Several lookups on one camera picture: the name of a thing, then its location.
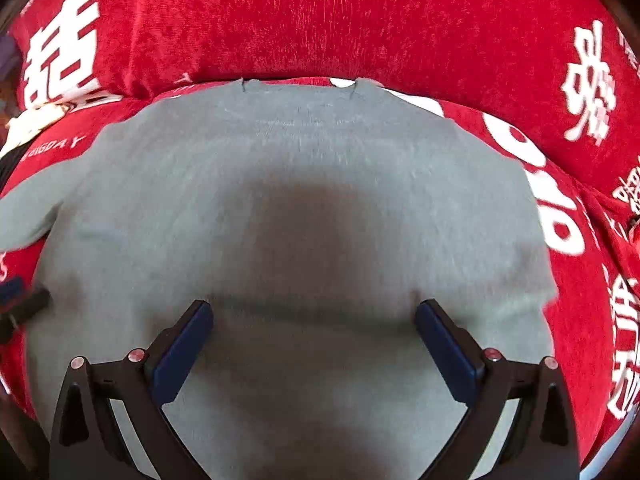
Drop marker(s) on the red printed sofa back cushion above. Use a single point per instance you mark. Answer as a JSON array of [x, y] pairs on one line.
[[325, 20]]

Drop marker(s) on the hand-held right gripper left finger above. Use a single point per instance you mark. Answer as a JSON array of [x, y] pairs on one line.
[[182, 350]]

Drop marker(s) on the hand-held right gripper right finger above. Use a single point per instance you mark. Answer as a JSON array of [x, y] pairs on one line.
[[447, 350]]

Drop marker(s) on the grey small sweater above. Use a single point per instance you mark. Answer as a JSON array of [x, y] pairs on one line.
[[310, 185]]

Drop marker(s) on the red printed sofa seat cover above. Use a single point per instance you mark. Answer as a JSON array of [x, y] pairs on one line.
[[575, 285]]

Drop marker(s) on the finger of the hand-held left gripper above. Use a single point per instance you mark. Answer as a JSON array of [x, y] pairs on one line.
[[30, 305]]

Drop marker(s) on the cream and black cloth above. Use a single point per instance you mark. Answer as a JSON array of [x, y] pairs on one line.
[[30, 122]]

